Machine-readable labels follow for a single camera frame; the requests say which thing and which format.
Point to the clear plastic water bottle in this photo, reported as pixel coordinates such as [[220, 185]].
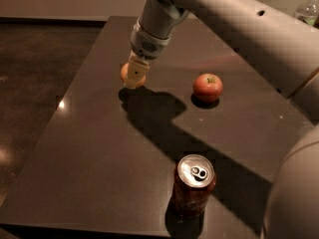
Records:
[[307, 12]]

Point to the orange fruit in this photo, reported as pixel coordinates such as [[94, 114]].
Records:
[[123, 74]]

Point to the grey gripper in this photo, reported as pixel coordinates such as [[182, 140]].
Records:
[[146, 46]]

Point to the red apple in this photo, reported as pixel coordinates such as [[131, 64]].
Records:
[[207, 88]]

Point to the red coke can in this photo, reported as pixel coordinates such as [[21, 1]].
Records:
[[194, 179]]

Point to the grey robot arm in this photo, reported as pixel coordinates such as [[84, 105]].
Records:
[[285, 52]]

